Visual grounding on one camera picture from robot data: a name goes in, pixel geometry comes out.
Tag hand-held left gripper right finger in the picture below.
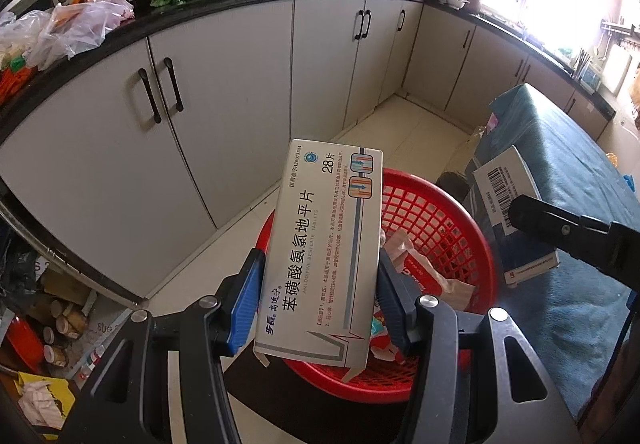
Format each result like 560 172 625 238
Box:
375 246 583 444

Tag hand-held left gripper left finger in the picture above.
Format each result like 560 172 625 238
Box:
60 249 268 444

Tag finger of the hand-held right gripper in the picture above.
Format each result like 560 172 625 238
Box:
507 194 640 297

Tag yellow paper packet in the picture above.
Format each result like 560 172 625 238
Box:
17 370 82 441

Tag long white medicine box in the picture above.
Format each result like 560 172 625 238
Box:
252 139 385 385

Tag grey kitchen base cabinets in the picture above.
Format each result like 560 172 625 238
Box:
0 0 616 319

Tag blue tablecloth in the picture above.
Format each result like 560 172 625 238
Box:
462 84 640 417

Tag red plastic basket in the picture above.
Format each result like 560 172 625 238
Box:
222 167 501 405

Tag small white blue box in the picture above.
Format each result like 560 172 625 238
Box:
472 145 561 287

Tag clear plastic bags pile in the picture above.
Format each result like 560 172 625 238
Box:
0 0 137 70

